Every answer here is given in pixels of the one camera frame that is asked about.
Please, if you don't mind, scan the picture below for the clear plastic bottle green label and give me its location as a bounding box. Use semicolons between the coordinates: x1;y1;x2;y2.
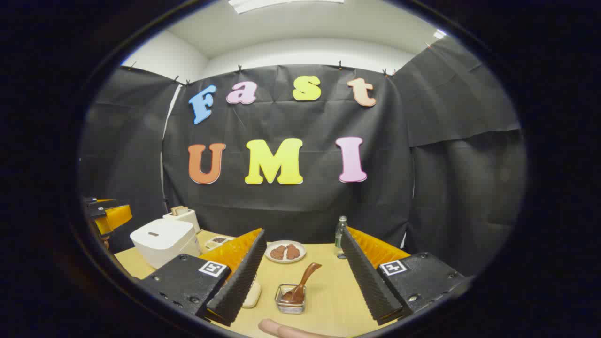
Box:
334;216;348;256

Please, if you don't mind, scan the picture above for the brown wooden spoon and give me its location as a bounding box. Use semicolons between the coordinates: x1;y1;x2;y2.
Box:
281;262;323;303

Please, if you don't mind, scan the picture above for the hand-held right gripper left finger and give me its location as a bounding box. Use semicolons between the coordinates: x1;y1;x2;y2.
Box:
139;229;267;327

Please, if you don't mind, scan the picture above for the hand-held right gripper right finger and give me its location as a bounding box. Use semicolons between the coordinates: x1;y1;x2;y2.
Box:
340;226;472;325

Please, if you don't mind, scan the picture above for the black backdrop cloth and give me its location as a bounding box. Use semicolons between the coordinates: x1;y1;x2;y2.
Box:
77;35;529;277

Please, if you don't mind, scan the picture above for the large ceiling light panel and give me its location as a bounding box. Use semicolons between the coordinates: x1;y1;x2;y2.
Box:
229;0;345;14

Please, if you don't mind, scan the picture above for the white rice cooker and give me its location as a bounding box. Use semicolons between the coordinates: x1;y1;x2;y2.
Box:
130;218;201;269

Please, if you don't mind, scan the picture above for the clear box of rice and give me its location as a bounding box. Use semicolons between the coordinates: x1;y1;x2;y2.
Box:
242;275;262;309

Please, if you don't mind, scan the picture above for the white round plate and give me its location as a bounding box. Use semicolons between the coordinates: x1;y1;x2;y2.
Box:
264;240;307;264

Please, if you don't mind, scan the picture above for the white toaster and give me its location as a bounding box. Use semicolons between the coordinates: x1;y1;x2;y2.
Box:
162;207;201;234

